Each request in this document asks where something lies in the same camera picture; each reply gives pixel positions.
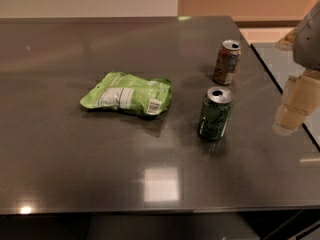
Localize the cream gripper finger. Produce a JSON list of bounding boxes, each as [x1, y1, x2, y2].
[[273, 69, 320, 136]]

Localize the orange soda can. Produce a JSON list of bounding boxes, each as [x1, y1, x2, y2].
[[213, 40, 242, 85]]

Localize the green soda can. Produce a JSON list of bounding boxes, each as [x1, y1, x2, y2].
[[198, 86, 234, 141]]

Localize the green rice chip bag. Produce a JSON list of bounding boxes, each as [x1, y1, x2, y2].
[[80, 72, 172, 116]]

